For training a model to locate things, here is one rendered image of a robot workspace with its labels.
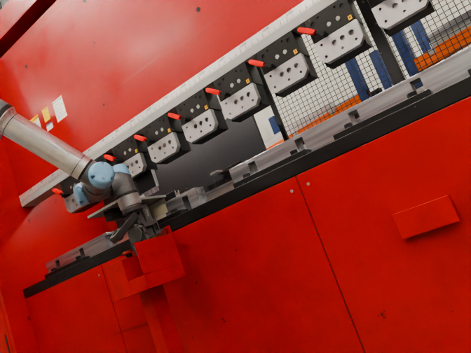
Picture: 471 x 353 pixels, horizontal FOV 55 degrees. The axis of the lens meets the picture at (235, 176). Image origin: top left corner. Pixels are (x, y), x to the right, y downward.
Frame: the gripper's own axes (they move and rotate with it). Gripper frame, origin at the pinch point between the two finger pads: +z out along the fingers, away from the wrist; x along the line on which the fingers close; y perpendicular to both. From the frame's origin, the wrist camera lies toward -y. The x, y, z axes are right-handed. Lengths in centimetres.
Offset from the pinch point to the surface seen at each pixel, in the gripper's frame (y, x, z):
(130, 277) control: -5.2, 4.5, 1.3
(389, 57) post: 119, -63, -44
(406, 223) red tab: 25, -75, 17
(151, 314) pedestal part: -2.8, 5.0, 15.0
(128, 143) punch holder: 30, 23, -51
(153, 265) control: -2.1, -4.9, 0.7
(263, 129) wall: 472, 247, -126
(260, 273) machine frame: 20.5, -25.5, 16.6
